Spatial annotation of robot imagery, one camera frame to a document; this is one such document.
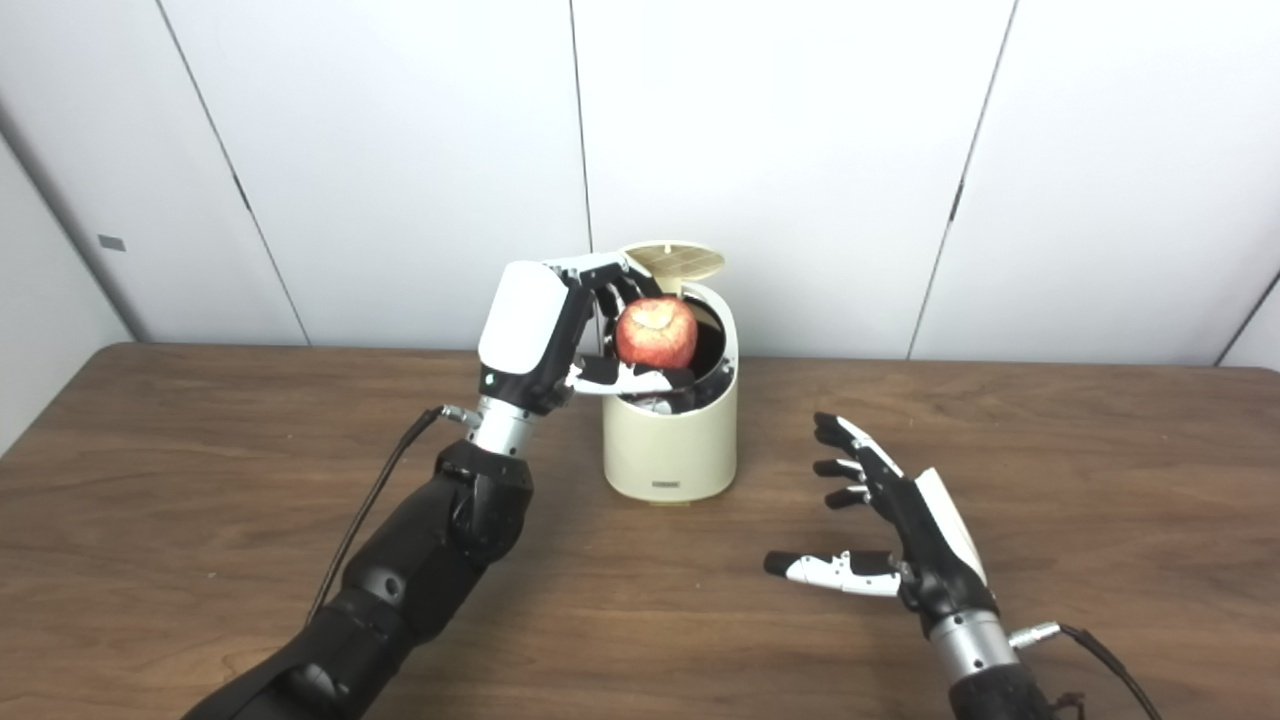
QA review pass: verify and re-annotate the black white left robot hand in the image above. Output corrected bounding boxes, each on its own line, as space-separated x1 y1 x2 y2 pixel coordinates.
477 252 701 416

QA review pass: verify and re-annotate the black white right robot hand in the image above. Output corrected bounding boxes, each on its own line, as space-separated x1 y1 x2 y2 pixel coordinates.
764 412 1001 636

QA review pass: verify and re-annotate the red apple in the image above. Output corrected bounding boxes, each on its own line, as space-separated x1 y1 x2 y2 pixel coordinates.
615 295 699 369

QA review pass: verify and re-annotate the cream round bin lid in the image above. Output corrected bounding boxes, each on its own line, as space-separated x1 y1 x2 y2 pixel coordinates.
622 241 727 291

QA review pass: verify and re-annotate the cream-colored bin body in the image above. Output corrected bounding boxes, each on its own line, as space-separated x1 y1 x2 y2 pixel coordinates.
602 282 740 504

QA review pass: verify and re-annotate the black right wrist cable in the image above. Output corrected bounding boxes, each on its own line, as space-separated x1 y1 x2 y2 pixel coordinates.
1008 620 1166 720

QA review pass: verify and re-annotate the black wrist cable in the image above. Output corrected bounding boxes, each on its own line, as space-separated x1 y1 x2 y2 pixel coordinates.
303 403 483 626
1008 620 1166 720

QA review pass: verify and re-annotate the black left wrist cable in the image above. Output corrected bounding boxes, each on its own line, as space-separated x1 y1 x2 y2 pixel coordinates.
303 403 483 626

